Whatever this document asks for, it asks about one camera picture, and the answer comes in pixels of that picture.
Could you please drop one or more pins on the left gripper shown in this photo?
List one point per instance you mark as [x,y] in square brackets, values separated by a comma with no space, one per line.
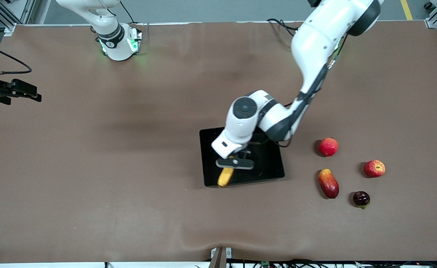
[241,155]

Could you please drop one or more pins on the black rectangular plastic box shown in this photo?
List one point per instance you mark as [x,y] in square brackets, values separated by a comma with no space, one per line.
[266,167]

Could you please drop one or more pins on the yellow banana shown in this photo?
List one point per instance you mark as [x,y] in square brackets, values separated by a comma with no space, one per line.
[225,178]

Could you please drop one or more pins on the red apple with sticker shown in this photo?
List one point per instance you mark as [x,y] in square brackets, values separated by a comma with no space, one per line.
[374,168]

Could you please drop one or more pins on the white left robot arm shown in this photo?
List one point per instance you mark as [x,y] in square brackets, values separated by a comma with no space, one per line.
[315,41]

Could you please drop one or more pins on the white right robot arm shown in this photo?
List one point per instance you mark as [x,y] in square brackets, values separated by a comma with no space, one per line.
[110,37]

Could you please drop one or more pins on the round red peach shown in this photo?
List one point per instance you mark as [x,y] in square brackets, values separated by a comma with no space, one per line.
[328,147]

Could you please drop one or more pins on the red yellow mango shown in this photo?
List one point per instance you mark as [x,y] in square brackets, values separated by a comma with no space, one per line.
[329,184]

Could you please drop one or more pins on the small green connector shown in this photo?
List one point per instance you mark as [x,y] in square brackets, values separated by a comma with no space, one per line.
[265,264]

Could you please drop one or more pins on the brown table cover mat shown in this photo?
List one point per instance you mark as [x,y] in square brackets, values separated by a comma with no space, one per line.
[129,167]

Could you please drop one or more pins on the dark purple mangosteen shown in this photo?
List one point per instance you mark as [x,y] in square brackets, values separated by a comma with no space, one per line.
[361,198]

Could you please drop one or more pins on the grey bracket with post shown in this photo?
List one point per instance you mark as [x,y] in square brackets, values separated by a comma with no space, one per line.
[220,258]

